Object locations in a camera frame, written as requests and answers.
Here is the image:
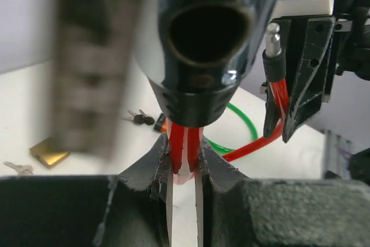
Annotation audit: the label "large brass padlock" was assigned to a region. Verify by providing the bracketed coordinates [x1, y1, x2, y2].
[29, 138, 70, 169]

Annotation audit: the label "orange black padlock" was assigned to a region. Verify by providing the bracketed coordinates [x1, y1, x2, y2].
[153, 113, 167, 132]

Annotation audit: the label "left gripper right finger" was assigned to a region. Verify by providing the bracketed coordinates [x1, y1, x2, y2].
[195, 139, 369, 246]

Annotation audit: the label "green cable lock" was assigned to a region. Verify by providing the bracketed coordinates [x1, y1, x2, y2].
[204, 103, 259, 154]

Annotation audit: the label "black head key bunch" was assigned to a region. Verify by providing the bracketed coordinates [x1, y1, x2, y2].
[121, 110, 155, 126]

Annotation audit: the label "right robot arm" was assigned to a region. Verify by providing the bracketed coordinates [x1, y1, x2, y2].
[262, 0, 369, 142]

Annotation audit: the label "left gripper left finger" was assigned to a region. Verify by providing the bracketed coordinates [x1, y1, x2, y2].
[1, 134, 171, 246]

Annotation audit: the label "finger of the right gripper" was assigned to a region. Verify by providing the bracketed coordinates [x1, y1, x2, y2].
[282, 17, 335, 142]
[262, 50, 287, 139]

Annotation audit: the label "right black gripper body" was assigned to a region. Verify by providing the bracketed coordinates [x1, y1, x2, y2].
[272, 15, 352, 102]

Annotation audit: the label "red lock keys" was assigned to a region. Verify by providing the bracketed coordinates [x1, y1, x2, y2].
[50, 0, 141, 158]

